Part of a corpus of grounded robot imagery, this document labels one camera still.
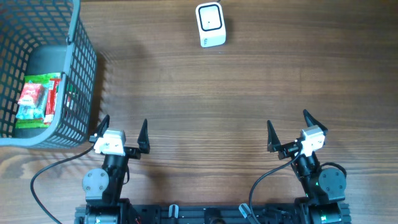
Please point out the grey plastic mesh basket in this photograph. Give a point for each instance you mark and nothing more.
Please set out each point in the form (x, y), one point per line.
(39, 37)

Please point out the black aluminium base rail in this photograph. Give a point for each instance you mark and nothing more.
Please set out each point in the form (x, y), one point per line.
(217, 214)

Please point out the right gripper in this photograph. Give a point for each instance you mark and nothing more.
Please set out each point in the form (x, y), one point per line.
(289, 148)

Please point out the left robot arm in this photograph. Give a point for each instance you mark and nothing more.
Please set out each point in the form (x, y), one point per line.
(103, 185)

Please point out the red teal snack packet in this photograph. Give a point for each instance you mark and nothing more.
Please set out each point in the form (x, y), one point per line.
(33, 100)

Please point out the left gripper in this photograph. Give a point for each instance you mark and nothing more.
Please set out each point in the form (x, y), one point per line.
(132, 150)

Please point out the red stick sachet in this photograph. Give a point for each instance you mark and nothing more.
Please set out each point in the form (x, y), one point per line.
(51, 100)

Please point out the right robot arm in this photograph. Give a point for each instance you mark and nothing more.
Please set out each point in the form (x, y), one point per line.
(324, 184)

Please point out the green candy bag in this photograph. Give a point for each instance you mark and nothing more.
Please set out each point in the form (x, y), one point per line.
(43, 79)

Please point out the white barcode scanner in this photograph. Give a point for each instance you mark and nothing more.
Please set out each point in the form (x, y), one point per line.
(211, 25)

